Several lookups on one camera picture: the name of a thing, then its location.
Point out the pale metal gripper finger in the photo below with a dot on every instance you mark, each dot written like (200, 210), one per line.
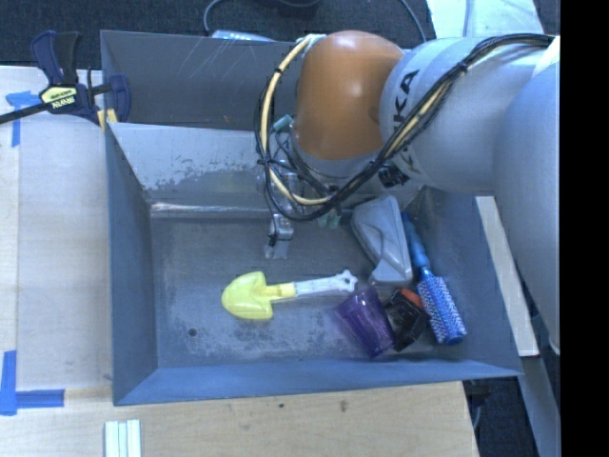
(283, 249)
(270, 251)

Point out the grey wedge-shaped plastic object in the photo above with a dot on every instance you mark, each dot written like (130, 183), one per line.
(385, 241)

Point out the grey metal bin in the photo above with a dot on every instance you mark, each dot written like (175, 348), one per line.
(214, 341)

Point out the purple plastic cup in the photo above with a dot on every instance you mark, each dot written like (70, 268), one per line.
(364, 322)

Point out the black and orange box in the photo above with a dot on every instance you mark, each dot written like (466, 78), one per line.
(406, 319)

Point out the blue round hairbrush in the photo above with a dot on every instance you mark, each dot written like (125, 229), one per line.
(442, 310)

